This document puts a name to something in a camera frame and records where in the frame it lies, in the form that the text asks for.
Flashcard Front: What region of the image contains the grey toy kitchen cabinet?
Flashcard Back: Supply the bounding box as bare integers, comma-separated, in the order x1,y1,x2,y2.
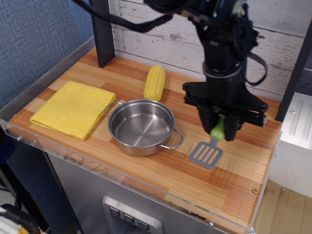
47,154,221,234

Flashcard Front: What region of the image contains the black sleeved cable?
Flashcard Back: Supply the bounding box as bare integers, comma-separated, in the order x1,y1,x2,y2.
72,0,174,34

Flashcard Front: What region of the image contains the green grey toy spatula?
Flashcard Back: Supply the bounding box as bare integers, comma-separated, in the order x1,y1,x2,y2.
189,115,225,170

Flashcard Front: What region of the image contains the stainless steel pot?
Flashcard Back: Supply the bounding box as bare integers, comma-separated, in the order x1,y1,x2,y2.
103,99,184,156

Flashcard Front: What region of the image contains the silver button panel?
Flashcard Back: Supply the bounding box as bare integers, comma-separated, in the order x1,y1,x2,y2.
102,195,163,234

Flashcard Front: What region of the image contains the black yellow cable bundle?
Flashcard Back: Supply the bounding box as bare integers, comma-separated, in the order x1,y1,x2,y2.
0,203,44,234

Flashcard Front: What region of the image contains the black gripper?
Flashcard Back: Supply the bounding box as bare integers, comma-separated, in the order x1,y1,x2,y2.
183,72,268,141

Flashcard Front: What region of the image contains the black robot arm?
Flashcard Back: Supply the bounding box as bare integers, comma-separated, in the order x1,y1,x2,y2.
146,0,268,141

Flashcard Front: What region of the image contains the yellow toy corn cob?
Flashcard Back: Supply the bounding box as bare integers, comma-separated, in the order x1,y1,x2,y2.
143,65,166,101

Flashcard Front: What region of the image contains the yellow folded cloth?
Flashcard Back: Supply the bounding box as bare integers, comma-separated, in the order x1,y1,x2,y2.
30,81,116,140

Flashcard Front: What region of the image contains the black upright post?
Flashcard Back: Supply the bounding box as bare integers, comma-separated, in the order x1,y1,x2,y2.
275,22,312,122
88,0,116,68

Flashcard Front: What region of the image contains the black left upright post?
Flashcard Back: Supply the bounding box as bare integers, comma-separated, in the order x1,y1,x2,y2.
88,0,116,68

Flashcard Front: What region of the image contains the black right upright post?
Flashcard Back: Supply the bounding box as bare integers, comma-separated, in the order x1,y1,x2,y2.
275,22,312,122

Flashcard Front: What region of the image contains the white ribbed box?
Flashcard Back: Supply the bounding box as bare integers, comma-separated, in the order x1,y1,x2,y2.
268,93,312,197

